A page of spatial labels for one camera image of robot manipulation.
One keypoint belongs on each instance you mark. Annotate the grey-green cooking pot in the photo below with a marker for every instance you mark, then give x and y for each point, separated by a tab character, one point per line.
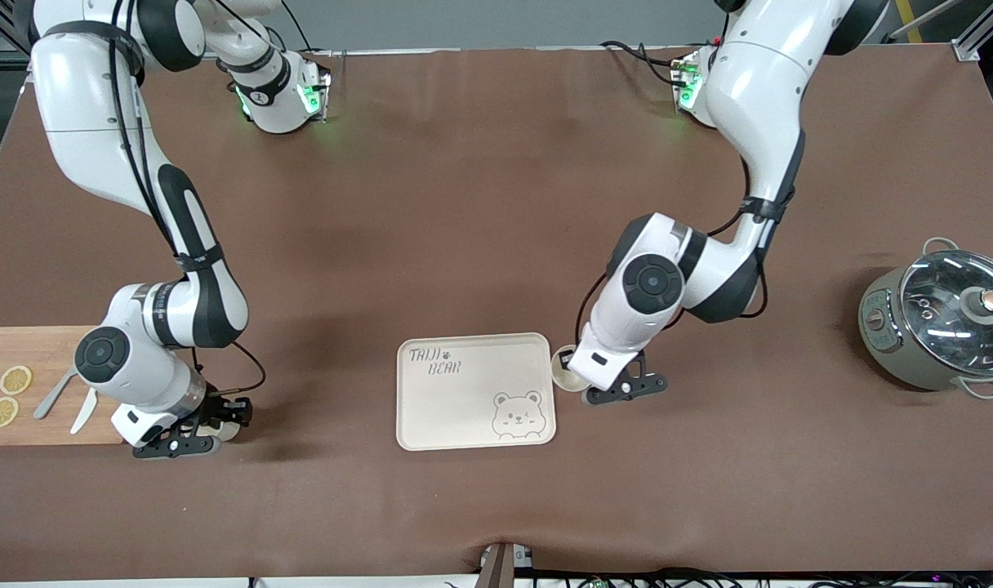
880	343

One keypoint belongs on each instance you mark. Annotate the white cup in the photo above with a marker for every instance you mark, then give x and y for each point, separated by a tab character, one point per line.
227	434
558	367

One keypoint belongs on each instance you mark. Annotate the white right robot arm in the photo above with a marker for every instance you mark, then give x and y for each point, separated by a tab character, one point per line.
88	122

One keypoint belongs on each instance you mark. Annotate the bamboo cutting board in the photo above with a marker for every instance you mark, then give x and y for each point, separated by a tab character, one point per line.
23	347

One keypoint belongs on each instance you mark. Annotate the grey plastic knife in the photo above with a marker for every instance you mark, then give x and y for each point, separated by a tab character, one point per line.
47	404

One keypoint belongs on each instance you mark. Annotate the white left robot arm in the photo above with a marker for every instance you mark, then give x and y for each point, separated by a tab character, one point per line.
758	90

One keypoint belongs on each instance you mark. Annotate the grey metal bracket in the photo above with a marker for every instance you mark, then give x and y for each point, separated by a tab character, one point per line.
500	567

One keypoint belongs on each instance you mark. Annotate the beige bear print tray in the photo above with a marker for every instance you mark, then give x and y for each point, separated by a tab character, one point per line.
472	408

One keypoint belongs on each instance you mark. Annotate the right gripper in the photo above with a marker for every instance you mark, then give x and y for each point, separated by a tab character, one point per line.
217	409

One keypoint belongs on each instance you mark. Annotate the aluminium frame corner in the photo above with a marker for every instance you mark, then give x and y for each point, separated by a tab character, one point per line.
974	41

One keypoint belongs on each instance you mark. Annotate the glass pot lid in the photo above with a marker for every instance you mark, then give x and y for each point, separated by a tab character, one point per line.
937	327

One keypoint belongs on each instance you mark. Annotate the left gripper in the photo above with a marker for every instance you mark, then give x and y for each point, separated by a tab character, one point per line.
565	357

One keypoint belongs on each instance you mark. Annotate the lemon slice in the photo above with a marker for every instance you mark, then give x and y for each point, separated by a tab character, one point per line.
15	380
2	412

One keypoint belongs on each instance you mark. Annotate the white plastic knife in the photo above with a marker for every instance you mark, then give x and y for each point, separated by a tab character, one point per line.
82	416

